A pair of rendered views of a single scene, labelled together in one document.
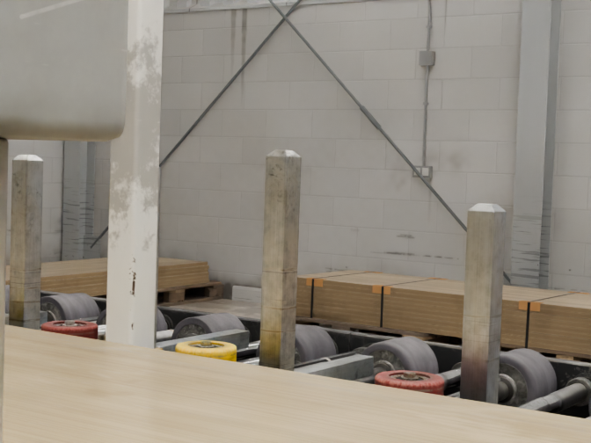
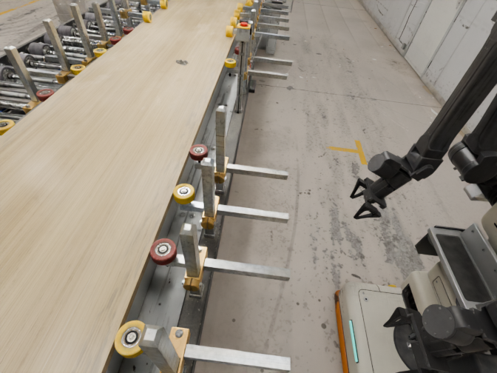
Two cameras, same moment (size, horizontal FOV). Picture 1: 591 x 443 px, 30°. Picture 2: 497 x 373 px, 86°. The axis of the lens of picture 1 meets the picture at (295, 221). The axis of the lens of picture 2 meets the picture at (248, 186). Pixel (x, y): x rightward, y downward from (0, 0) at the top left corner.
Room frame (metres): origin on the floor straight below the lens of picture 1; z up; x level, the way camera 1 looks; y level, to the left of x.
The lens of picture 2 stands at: (1.01, 1.49, 1.67)
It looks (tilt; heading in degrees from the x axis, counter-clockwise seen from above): 47 degrees down; 236
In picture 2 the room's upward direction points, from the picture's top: 7 degrees clockwise
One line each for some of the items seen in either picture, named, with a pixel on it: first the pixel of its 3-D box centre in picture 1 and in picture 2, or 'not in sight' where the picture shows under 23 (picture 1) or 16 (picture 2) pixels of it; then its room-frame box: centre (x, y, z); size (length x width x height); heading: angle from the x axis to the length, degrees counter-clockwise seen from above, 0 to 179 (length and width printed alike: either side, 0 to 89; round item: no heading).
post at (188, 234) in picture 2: not in sight; (194, 270); (0.92, 1.11, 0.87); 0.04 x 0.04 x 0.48; 56
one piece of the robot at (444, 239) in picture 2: not in sight; (463, 274); (0.25, 1.52, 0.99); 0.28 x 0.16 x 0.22; 56
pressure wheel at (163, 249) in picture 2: not in sight; (165, 257); (0.98, 1.02, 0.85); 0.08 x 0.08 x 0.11
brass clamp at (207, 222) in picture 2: not in sight; (210, 212); (0.76, 0.88, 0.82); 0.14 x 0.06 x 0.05; 56
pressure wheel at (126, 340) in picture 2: not in sight; (135, 342); (1.12, 1.23, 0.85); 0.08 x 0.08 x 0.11
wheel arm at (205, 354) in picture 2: not in sight; (210, 354); (0.96, 1.34, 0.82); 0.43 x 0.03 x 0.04; 146
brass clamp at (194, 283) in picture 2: not in sight; (195, 268); (0.90, 1.09, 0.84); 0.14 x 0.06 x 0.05; 56
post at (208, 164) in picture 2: not in sight; (209, 207); (0.78, 0.90, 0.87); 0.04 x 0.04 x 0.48; 56
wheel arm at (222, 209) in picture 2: not in sight; (234, 212); (0.68, 0.92, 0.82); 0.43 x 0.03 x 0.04; 146
